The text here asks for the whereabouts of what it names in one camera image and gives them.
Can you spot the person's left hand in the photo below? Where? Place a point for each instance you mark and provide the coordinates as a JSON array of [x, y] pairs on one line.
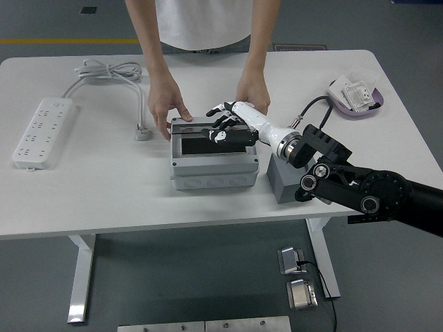
[[254, 88]]

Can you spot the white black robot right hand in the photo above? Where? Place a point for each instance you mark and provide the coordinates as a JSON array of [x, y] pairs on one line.
[[256, 119]]

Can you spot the person's right hand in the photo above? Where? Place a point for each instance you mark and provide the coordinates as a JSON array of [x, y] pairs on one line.
[[162, 100]]

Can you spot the tinted clear box lid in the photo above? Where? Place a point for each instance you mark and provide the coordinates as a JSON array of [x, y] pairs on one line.
[[187, 128]]

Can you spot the grey plastic junction box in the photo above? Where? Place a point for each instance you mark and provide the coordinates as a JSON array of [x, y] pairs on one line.
[[214, 169]]

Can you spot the person's right forearm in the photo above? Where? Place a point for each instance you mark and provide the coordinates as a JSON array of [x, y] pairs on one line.
[[149, 38]]

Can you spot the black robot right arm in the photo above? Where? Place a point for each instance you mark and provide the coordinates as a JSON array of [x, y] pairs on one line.
[[380, 188]]

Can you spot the person's left forearm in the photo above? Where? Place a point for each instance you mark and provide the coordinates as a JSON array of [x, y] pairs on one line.
[[261, 38]]

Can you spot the silver floor socket box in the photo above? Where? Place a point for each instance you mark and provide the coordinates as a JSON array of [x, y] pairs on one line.
[[301, 294], [289, 259]]

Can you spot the white power plug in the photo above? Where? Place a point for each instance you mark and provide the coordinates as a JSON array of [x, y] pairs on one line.
[[142, 134]]

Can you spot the dark floor mat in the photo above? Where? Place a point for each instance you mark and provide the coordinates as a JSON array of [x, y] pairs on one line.
[[299, 48]]

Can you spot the grey block holder with hole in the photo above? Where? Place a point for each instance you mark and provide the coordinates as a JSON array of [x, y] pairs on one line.
[[280, 183]]

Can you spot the plain white card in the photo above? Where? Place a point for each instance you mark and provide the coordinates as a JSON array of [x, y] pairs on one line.
[[337, 89]]

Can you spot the person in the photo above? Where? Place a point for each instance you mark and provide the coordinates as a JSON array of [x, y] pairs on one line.
[[204, 20]]

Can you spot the white printed socket panel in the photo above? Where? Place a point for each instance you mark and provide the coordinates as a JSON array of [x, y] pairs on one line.
[[358, 97]]

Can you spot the clear plastic bag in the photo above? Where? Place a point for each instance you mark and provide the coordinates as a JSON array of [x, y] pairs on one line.
[[365, 74]]

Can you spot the black square floor hatch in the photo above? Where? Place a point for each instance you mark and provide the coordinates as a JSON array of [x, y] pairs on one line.
[[88, 10]]

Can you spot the purple oval tray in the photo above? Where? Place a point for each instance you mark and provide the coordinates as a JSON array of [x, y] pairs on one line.
[[377, 103]]

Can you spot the white power strip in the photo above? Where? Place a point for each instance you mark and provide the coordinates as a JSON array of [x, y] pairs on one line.
[[43, 133]]

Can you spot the black table control panel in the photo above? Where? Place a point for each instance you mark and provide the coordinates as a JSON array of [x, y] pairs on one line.
[[354, 219]]

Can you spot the white table leg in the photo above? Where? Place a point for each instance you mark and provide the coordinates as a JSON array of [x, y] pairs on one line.
[[81, 276], [325, 256]]

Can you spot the grey metal plate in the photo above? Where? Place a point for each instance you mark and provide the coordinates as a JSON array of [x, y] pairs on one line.
[[247, 324], [161, 327]]

